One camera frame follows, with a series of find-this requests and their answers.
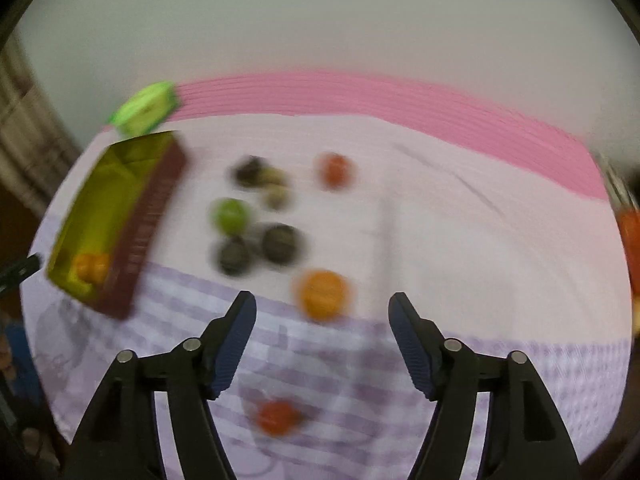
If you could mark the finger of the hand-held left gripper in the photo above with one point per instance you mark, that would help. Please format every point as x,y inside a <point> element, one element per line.
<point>20,271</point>

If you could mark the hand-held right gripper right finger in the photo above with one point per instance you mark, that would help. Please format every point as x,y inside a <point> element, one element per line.
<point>412,345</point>

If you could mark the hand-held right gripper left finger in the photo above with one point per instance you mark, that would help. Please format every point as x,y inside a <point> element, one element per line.
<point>232,345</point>

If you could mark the large orange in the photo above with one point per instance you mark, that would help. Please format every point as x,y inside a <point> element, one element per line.
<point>322,295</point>

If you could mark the green lime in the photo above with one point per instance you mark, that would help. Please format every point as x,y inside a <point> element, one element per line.
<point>230,216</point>

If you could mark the brown and gold tin box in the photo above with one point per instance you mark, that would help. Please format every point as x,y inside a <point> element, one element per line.
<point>150,220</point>

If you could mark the small orange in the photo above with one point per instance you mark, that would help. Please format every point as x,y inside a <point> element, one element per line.
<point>91,267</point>

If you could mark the dark blue cloth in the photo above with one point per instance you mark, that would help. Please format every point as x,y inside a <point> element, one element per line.
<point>17,355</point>

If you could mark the small red tomato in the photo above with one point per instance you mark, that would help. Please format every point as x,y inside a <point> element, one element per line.
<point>278,417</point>

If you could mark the dark round passion fruit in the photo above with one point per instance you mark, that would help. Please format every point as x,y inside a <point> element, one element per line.
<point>235,256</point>
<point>281,243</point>

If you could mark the pink printed bedsheet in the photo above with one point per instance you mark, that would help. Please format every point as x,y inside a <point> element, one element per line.
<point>450,240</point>

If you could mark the beige patterned curtain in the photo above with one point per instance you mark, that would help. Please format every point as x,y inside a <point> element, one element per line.
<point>30,140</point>

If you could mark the brown longan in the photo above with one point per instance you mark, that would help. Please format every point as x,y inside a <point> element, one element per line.
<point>276,177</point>
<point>276,199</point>

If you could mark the dark wrinkled fruit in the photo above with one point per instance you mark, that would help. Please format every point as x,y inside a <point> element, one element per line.
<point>249,170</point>

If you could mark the large red tomato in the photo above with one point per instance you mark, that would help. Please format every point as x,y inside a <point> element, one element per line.
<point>337,171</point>

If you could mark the green tissue pack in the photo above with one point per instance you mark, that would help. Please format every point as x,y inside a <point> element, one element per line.
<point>142,107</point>

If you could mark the orange plastic object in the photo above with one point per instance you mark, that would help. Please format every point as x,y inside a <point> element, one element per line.
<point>630,255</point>

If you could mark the pale crumpled object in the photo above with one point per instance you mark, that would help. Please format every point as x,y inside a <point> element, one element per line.
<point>619,185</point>

